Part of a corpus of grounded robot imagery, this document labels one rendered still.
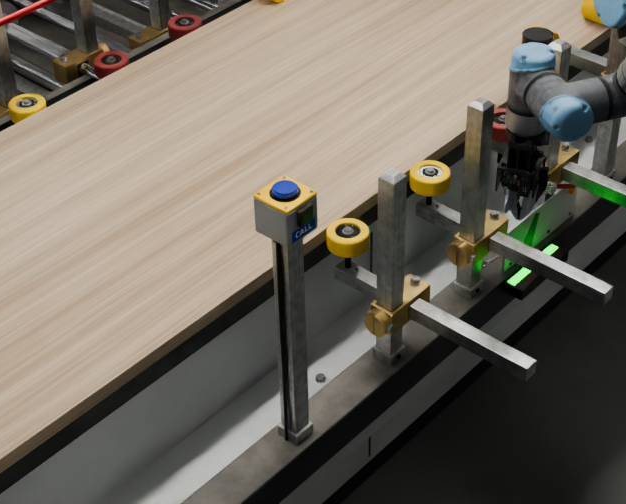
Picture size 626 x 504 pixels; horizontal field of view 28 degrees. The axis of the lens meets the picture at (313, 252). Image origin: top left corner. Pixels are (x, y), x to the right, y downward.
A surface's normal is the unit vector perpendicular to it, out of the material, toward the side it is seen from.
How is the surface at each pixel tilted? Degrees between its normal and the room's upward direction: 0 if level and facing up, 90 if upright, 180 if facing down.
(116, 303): 0
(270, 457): 0
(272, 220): 90
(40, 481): 90
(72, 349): 0
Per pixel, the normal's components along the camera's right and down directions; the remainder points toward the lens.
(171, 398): 0.75, 0.40
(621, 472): -0.02, -0.78
